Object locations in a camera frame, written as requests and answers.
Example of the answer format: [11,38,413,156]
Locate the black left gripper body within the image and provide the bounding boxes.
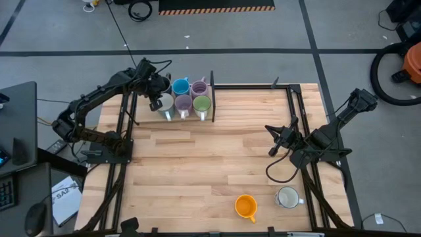
[131,58,167,98]

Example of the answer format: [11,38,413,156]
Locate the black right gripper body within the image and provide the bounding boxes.
[278,126,302,151]

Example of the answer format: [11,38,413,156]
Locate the teal mug with white handle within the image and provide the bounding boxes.
[157,92,176,122]

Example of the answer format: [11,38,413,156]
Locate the light blue faceted mug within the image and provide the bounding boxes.
[171,77,191,97]

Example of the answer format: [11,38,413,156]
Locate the plain lilac mug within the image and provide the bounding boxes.
[174,94,193,120]

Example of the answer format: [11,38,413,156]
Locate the ribbed lilac mug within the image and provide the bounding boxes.
[190,76,210,99]

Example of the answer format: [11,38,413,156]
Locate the green and white mug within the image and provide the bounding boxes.
[192,95,212,121]

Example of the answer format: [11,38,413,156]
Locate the grey speckled mug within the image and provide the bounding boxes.
[274,186,305,209]

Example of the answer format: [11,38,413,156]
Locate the yellow faceted mug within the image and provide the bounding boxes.
[234,194,259,224]

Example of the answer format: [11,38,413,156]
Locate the black mat with striped edge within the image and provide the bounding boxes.
[159,0,276,16]

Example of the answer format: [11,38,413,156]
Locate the white and yellow floor object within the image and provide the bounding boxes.
[82,0,99,13]

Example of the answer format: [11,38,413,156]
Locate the black power adapter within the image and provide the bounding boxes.
[47,138,68,155]

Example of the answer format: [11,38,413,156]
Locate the white printed booklet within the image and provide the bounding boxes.
[51,175,84,228]

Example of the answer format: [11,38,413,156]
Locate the orange vacuum cleaner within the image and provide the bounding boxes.
[391,41,421,85]

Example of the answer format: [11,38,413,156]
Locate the black desk stand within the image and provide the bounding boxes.
[12,137,30,166]

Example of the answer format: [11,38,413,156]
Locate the dark grey side desk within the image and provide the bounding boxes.
[0,147,88,237]

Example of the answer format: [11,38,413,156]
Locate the smartphone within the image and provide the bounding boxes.
[0,146,11,168]

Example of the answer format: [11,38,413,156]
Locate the black equipment case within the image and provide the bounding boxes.
[386,0,421,42]

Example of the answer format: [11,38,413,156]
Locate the black keyboard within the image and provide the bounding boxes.
[0,173,18,211]

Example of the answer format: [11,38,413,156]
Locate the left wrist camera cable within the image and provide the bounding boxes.
[144,57,174,80]

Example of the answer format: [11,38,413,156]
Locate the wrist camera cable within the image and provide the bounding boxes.
[264,149,305,184]
[144,57,174,80]

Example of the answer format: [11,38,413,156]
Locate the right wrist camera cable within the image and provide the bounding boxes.
[264,149,305,184]

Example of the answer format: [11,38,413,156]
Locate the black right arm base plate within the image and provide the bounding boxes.
[289,144,353,169]

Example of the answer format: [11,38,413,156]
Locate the long black floor cable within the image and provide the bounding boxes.
[105,0,147,85]

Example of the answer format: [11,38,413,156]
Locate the coiled black cable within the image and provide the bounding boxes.
[128,0,153,22]

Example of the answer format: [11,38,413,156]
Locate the black shelf post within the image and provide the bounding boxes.
[209,70,216,123]

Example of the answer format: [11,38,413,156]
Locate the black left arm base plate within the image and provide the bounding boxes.
[86,138,134,165]

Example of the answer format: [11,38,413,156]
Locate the orange vacuum with hose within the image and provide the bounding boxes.
[370,41,421,107]

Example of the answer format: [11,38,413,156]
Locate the yellow cable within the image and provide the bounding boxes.
[36,117,57,128]

